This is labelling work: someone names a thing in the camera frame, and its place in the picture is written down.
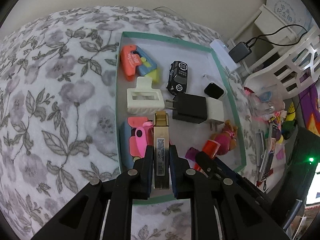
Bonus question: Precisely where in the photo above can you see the metal scissors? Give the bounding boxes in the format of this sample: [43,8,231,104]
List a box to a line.
[255,129,266,168]

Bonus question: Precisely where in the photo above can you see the black power adapter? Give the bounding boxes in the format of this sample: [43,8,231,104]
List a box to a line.
[165,93,207,124]

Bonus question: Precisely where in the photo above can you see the white power adapter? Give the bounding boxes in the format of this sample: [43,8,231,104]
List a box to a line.
[206,97,225,131]

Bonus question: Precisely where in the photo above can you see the black toy car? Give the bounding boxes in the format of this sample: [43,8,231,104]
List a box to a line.
[166,61,188,95]

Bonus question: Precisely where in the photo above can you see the floral grey white blanket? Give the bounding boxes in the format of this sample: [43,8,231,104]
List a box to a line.
[0,5,261,240]

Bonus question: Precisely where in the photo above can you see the coral blue green toy knife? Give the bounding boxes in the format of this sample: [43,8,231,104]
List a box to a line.
[119,116,149,169]

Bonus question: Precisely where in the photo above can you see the red capped glue bottle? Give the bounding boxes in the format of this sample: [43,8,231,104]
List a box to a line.
[202,140,220,159]

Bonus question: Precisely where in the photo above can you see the pink puppy toy figure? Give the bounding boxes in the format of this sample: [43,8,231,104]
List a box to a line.
[210,120,238,155]

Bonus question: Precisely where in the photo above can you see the pink kids watch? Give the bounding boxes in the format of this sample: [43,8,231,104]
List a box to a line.
[135,117,153,158]

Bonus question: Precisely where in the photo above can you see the orange blue toy knife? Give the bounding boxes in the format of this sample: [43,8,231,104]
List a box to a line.
[120,44,160,83]

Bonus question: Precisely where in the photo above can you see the black cable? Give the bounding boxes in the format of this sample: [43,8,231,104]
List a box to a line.
[243,24,308,48]

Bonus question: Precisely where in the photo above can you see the teal rimmed white tray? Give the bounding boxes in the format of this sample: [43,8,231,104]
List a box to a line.
[116,31,246,205]

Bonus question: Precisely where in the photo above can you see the clear plastic bag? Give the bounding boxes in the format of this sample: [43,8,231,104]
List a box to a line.
[245,85,285,118]

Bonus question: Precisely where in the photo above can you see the white power strip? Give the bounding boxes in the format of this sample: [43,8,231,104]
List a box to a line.
[210,39,240,72]

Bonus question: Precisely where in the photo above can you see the gold rectangular lighter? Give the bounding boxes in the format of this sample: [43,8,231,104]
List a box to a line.
[153,111,169,190]

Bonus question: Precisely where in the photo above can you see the white lattice basket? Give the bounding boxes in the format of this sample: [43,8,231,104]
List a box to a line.
[244,26,319,99]

